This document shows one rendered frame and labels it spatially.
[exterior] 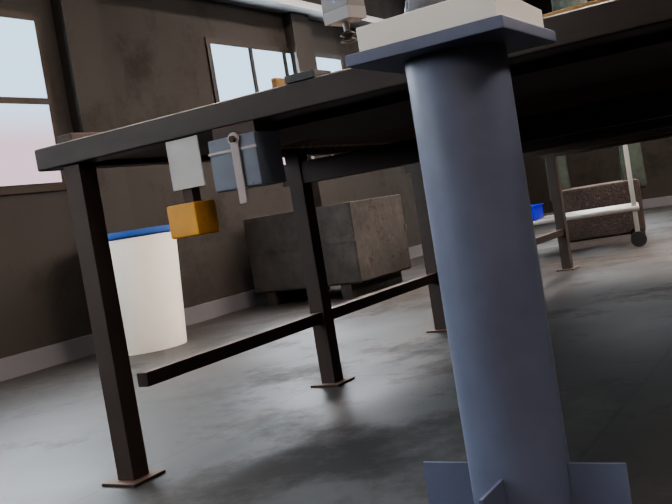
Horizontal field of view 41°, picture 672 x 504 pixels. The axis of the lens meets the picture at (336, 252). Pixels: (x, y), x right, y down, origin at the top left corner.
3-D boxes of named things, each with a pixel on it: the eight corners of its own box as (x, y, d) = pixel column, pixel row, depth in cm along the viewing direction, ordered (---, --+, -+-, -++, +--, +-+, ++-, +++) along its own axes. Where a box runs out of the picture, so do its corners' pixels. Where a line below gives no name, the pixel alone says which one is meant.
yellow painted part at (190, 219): (199, 235, 210) (182, 135, 209) (171, 239, 215) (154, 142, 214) (220, 231, 217) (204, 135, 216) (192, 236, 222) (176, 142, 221)
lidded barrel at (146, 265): (144, 341, 569) (125, 232, 566) (215, 335, 539) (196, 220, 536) (76, 361, 520) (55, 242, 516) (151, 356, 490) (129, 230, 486)
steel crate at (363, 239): (308, 291, 739) (295, 211, 736) (418, 279, 687) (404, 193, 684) (252, 308, 670) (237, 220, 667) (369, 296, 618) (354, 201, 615)
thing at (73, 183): (134, 487, 232) (77, 161, 228) (102, 486, 238) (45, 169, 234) (165, 472, 242) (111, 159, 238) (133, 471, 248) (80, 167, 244)
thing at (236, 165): (262, 200, 198) (248, 119, 197) (213, 208, 206) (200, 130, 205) (290, 196, 208) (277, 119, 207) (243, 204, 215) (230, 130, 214)
